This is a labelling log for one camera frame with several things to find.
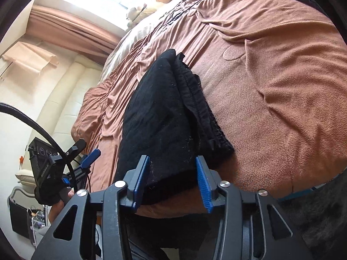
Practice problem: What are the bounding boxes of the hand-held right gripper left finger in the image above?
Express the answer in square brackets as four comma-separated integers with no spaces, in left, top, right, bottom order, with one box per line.
[31,155,151,260]

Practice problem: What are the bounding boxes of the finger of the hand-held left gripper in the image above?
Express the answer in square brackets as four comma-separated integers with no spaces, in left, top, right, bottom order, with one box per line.
[81,149,101,169]
[65,139,87,159]

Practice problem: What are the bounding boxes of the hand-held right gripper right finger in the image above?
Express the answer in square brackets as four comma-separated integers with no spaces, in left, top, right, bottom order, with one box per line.
[196,156,315,260]

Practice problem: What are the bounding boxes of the black pants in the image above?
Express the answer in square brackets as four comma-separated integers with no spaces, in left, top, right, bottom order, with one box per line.
[113,48,235,207]

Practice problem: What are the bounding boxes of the person's left hand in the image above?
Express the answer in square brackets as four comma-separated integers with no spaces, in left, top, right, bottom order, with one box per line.
[48,189,74,223]

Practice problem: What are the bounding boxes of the white pillow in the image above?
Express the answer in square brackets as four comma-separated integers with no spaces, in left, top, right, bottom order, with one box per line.
[14,168,36,188]

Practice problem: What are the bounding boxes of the white padded headboard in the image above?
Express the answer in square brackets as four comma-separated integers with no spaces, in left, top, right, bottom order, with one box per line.
[34,54,109,158]

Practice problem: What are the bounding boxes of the clear plastic organizer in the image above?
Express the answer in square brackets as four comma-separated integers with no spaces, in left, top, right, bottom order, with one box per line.
[26,207,52,247]

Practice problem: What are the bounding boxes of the black storage bag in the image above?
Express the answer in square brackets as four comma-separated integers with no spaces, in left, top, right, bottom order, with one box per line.
[8,192,33,239]

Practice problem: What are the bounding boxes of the beige hanging cloth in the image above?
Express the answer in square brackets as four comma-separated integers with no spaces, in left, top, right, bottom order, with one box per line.
[2,41,59,74]

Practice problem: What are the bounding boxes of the beige pillow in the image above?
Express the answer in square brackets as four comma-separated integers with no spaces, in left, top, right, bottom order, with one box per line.
[101,0,190,82]

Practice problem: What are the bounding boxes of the dark fuzzy rug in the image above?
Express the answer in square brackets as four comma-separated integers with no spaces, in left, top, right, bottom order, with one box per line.
[279,177,347,260]

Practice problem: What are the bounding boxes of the brown fleece blanket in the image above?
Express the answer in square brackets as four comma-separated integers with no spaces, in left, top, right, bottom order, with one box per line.
[70,0,347,218]

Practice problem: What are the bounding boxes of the white plush toy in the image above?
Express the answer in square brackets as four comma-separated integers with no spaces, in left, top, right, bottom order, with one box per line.
[125,5,147,28]

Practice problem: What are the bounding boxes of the thick black cable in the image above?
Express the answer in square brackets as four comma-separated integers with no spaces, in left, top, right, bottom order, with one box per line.
[0,102,80,190]

